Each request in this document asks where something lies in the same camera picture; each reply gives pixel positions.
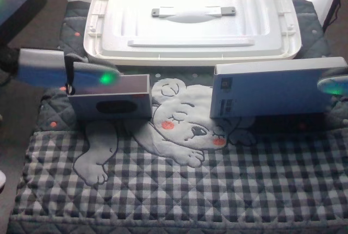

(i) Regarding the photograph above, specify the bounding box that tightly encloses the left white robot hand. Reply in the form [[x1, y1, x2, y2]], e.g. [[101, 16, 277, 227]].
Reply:
[[316, 66, 348, 96]]

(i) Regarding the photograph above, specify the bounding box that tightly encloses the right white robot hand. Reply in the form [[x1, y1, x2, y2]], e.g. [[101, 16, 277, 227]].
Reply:
[[16, 48, 122, 95]]

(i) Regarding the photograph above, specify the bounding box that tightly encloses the grey rectangular box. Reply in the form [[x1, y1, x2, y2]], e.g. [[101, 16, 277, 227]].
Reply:
[[66, 73, 153, 121]]

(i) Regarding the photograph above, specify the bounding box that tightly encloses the large white blue box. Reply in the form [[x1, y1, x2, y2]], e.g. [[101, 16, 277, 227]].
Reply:
[[209, 56, 348, 119]]

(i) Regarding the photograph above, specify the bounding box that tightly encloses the white plastic tray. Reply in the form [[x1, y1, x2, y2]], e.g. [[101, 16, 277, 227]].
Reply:
[[83, 0, 303, 66]]

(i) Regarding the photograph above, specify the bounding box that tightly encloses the black stand pole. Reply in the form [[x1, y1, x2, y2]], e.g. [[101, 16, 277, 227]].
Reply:
[[321, 0, 348, 33]]

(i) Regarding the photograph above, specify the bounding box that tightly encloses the grey bear print quilt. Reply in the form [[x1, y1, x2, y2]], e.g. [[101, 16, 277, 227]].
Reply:
[[7, 0, 348, 234]]

